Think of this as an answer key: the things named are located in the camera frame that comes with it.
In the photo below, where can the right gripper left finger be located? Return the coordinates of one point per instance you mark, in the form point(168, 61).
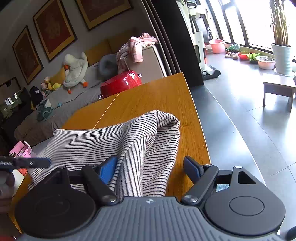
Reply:
point(96, 179)

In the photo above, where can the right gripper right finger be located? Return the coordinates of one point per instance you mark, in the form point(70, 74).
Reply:
point(202, 176)

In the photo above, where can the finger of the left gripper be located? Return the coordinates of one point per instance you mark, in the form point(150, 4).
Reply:
point(32, 162)

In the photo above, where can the grey striped knit sweater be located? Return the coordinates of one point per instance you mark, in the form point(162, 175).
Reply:
point(146, 148)

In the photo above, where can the pink clothes pile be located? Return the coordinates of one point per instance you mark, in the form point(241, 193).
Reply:
point(133, 48)

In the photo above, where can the pink storage box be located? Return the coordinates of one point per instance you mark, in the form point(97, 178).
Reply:
point(21, 149)

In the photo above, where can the green dinosaur plush toy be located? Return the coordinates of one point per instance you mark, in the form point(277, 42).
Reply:
point(44, 110)

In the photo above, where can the yellow plush toy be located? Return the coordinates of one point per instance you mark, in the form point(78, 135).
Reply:
point(47, 87)

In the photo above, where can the red round stool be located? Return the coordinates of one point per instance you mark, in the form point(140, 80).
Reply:
point(121, 82)

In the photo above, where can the white upright vacuum cleaner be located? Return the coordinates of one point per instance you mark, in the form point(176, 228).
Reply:
point(208, 72)

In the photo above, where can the grey neck pillow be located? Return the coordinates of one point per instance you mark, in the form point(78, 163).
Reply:
point(107, 67)

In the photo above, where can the white goose plush toy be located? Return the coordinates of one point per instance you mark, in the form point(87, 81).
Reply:
point(75, 72)

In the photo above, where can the grey covered sofa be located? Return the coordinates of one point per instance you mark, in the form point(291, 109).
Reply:
point(64, 104)

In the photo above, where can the small wooden stool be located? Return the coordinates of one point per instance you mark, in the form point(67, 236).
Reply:
point(279, 85)

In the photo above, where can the red bowl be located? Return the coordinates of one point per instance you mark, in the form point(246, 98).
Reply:
point(243, 55)

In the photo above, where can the pink bowl with lid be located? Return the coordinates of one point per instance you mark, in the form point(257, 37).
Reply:
point(266, 62)

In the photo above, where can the pink plastic basin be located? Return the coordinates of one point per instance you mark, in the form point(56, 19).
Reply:
point(218, 46)

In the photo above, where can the dark curtain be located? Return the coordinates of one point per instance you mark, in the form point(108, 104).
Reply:
point(176, 47)

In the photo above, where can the potted bamboo palm plant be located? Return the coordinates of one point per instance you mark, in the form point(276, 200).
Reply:
point(281, 47)

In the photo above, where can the red framed wall picture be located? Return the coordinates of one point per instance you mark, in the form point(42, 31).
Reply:
point(54, 28)
point(96, 12)
point(26, 55)

